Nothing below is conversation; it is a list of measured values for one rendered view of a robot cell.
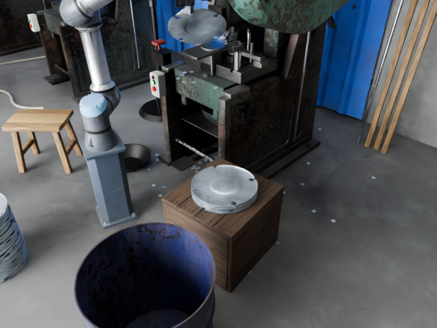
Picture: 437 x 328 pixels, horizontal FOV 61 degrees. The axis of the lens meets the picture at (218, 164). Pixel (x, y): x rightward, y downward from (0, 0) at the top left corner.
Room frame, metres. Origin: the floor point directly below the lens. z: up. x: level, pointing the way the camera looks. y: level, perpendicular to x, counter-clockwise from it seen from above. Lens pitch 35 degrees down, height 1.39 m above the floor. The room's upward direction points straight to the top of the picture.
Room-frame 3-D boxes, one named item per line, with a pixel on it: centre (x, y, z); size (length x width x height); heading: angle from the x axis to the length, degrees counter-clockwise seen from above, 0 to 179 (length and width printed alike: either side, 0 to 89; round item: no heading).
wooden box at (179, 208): (1.26, -0.03, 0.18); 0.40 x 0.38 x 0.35; 142
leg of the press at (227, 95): (1.92, -0.35, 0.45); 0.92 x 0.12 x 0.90; 135
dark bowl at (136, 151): (1.96, 0.59, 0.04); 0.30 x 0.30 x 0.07
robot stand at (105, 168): (1.50, 0.56, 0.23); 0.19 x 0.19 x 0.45; 28
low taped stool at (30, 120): (1.98, 1.09, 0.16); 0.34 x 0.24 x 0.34; 89
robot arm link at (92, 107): (1.51, 0.56, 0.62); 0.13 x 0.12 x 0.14; 174
